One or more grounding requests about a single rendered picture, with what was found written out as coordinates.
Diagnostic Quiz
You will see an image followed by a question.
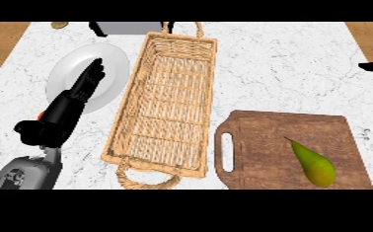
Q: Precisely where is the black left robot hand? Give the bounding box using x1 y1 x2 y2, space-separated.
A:
13 57 107 149

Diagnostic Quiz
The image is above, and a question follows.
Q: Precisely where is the green pear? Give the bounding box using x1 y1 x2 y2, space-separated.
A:
284 136 337 189

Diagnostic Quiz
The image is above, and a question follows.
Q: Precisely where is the grey box appliance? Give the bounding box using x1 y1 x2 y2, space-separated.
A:
87 22 163 38

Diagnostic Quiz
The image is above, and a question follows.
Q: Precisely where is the white round plate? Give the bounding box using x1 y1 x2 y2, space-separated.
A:
45 42 131 115

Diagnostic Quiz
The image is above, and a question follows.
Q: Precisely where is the small black object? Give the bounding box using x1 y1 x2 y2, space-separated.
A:
357 61 373 72

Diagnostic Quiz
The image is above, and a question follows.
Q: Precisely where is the rectangular wicker basket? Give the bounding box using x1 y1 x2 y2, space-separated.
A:
99 22 218 191

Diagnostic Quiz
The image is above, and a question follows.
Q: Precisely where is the brown wooden cutting board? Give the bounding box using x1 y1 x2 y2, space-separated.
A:
212 110 373 191

